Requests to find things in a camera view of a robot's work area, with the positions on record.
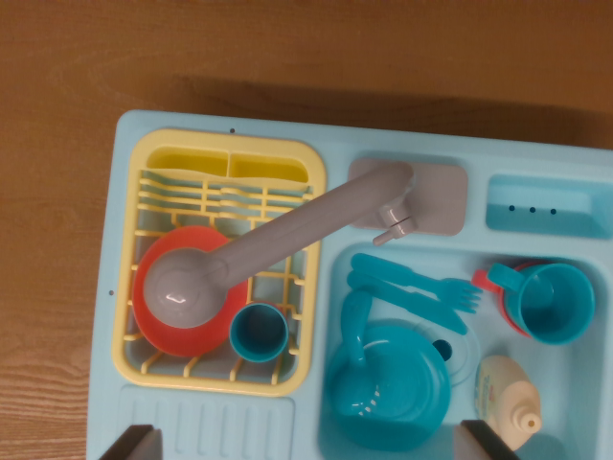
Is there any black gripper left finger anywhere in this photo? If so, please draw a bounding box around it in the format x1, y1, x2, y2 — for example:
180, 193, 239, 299
103, 425, 163, 460

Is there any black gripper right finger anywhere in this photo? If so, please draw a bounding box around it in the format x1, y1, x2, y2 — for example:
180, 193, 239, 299
453, 420, 521, 460

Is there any cream detergent bottle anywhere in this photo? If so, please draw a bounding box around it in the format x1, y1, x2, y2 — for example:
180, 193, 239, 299
473, 354, 543, 452

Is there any light blue toy sink unit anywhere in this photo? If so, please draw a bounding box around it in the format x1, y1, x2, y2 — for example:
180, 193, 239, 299
87, 109, 613, 460

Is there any teal plastic plate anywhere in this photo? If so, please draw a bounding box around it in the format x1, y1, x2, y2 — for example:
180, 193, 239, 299
325, 318, 452, 451

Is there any orange plastic plate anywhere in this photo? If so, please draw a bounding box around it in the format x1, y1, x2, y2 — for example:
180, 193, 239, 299
131, 224, 251, 358

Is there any teal plastic mug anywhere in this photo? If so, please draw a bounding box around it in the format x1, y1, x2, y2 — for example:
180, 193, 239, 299
487, 262, 597, 346

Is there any teal plastic knife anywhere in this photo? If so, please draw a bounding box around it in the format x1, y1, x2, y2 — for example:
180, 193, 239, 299
346, 270, 468, 335

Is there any orange plastic mug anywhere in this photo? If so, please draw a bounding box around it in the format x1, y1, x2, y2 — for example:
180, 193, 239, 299
472, 260, 533, 339

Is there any teal plastic tumbler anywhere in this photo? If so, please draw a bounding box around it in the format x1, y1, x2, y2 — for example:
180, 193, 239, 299
228, 301, 290, 363

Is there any teal plastic fork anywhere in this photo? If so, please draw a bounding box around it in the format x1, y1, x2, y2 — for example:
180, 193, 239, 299
350, 252, 484, 315

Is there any grey toy faucet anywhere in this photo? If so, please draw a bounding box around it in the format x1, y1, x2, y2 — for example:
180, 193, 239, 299
143, 155, 469, 331

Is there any yellow dish rack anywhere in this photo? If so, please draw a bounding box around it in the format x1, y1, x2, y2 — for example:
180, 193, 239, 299
110, 127, 329, 399

